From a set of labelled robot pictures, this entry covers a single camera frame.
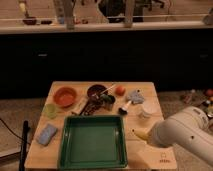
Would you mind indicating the black brush with white handle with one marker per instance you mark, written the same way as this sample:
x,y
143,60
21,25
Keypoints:
x,y
124,109

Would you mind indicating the brown patterned board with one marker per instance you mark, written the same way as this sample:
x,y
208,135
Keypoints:
x,y
91,107

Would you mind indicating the small green cup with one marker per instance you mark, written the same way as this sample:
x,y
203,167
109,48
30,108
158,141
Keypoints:
x,y
50,111

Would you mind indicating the orange fruit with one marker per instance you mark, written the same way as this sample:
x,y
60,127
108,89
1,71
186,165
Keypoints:
x,y
120,90

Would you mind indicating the wooden spoon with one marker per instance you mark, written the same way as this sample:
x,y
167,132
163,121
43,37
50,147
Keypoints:
x,y
102,92

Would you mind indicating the white plastic cup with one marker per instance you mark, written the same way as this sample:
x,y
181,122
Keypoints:
x,y
147,110

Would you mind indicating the black stand pole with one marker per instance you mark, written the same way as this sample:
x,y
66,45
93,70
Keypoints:
x,y
24,142

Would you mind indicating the green plastic tray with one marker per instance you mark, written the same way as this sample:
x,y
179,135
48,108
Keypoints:
x,y
92,142

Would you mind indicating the dark green mug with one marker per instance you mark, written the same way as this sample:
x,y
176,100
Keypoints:
x,y
108,102

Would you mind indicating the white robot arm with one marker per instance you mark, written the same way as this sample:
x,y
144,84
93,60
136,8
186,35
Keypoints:
x,y
187,128

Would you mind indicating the dark brown bowl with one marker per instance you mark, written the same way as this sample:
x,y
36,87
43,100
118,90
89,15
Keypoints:
x,y
96,88

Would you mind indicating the yellow banana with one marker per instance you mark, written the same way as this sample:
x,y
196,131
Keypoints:
x,y
141,135

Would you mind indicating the orange bowl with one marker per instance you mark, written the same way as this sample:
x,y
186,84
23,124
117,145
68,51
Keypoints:
x,y
65,96

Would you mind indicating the blue sponge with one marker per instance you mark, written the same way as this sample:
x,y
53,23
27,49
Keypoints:
x,y
46,134

